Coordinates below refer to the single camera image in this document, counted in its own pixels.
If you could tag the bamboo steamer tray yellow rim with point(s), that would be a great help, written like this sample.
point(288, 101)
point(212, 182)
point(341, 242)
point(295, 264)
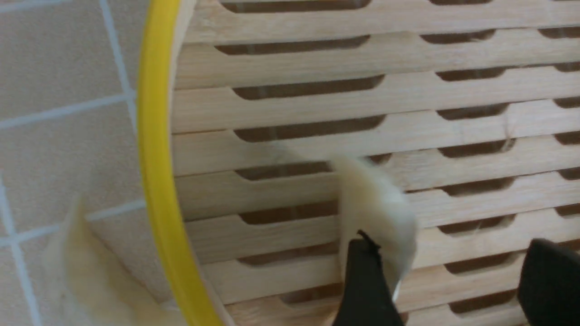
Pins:
point(470, 106)

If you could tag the checkered beige tablecloth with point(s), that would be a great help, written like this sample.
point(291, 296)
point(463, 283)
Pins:
point(68, 76)

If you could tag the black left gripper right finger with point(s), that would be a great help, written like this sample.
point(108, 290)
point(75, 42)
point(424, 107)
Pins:
point(549, 286)

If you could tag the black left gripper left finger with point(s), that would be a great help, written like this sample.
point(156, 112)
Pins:
point(366, 299)

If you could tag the white dumpling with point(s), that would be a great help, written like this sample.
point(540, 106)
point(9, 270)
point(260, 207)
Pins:
point(89, 286)
point(369, 201)

